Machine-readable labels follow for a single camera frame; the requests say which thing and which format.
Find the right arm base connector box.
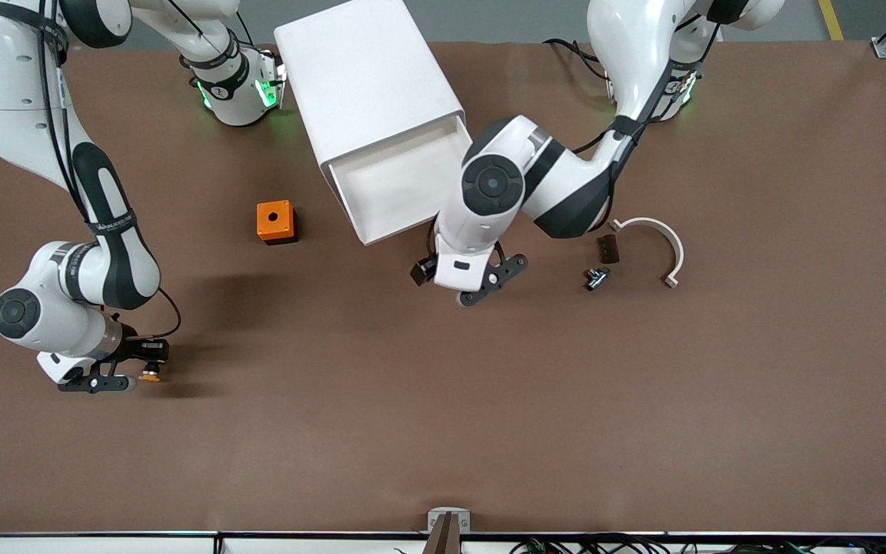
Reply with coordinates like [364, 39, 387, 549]
[257, 48, 288, 110]

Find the white semicircular clamp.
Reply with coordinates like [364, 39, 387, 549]
[610, 217, 685, 289]

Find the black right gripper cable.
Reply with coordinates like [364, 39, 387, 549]
[34, 0, 183, 341]

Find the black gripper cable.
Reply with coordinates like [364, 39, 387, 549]
[34, 0, 183, 341]
[572, 19, 721, 155]

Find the black right camera bracket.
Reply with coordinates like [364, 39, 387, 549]
[57, 372, 130, 395]

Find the black camera bracket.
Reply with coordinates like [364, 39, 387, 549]
[468, 253, 529, 305]
[57, 372, 130, 395]

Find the black left camera bracket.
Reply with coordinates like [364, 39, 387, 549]
[468, 253, 529, 305]

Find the orange button enclosure box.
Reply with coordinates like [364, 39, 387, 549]
[256, 200, 298, 245]

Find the white table edge rail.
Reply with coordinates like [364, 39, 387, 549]
[0, 531, 886, 554]

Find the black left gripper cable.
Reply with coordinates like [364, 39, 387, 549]
[572, 19, 721, 155]

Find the grey metal mounting bracket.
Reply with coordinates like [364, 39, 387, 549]
[427, 507, 471, 536]

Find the black left arm base cable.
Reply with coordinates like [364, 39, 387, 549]
[543, 37, 605, 82]

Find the black arm base cable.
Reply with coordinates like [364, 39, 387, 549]
[543, 37, 605, 82]
[212, 6, 256, 48]

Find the black right arm base cable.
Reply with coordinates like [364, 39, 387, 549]
[212, 6, 256, 48]

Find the black cable bundle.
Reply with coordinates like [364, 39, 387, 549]
[508, 533, 886, 554]

